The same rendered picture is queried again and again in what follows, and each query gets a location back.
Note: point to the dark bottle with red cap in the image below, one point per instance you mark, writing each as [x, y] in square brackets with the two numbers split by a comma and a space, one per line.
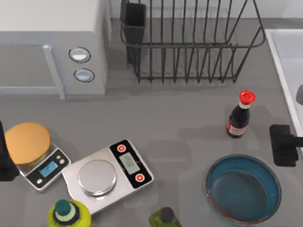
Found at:
[239, 118]

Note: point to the blue bowl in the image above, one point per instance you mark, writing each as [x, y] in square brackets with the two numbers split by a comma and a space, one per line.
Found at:
[243, 189]

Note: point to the white sink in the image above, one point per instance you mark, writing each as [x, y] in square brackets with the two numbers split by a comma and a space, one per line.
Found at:
[290, 59]

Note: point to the green bottle with black cap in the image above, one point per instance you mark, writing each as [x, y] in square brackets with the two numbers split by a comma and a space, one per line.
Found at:
[165, 217]

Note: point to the silver scale with red buttons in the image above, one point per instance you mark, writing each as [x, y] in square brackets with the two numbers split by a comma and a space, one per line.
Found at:
[106, 175]

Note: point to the black cutlery holder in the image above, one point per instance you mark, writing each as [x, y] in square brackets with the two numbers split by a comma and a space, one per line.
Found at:
[133, 23]

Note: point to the small round microwave knob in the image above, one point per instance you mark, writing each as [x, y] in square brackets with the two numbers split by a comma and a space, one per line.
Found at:
[84, 75]

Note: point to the pale microwave oven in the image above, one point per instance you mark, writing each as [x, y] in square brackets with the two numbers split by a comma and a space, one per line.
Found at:
[99, 23]

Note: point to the large round microwave knob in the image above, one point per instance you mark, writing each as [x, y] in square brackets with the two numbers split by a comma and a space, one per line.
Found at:
[79, 55]

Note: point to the yellow-green bottle with green cap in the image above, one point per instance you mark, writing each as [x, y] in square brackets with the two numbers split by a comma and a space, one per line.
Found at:
[68, 215]

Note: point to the small scale with orange plate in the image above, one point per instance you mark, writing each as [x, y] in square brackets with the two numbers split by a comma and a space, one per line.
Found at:
[28, 142]

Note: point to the microwave oven door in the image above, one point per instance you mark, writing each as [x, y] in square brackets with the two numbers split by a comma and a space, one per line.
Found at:
[23, 66]

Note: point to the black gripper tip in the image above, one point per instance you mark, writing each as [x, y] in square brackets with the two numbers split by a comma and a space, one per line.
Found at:
[6, 160]

